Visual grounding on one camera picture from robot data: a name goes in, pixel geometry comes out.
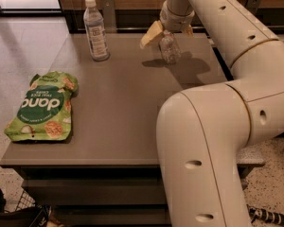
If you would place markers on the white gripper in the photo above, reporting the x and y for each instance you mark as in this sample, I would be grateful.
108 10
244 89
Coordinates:
175 21

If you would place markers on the clear plastic water bottle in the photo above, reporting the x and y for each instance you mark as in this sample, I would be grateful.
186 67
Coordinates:
169 48

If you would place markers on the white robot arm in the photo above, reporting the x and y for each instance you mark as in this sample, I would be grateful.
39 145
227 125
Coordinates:
200 130

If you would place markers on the labelled upright drink bottle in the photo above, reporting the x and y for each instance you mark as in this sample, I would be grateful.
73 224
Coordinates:
95 31

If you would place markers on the green rice chips bag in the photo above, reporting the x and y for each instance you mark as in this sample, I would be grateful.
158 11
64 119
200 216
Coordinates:
46 111

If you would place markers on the grey drawer cabinet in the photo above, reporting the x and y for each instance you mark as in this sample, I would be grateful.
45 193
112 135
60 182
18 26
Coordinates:
115 111

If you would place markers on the upper cabinet drawer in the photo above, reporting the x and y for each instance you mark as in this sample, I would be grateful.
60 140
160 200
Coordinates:
96 192

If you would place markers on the cabinet drawer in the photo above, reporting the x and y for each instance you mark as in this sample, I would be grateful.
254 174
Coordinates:
113 216
96 192

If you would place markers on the lower cabinet drawer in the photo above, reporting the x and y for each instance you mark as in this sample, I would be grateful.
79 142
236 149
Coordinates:
113 216

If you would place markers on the black white striped rod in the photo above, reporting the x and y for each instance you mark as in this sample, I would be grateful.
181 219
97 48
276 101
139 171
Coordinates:
265 216

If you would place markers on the left metal bracket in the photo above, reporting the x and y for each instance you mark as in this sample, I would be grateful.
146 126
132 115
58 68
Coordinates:
108 9

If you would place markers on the metal bracket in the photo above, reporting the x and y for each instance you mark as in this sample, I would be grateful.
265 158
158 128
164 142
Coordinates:
252 5
108 9

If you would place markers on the right metal bracket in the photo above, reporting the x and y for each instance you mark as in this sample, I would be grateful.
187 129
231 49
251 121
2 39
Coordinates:
252 5

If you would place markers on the black wire basket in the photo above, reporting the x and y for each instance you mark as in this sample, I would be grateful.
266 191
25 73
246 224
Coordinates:
35 216

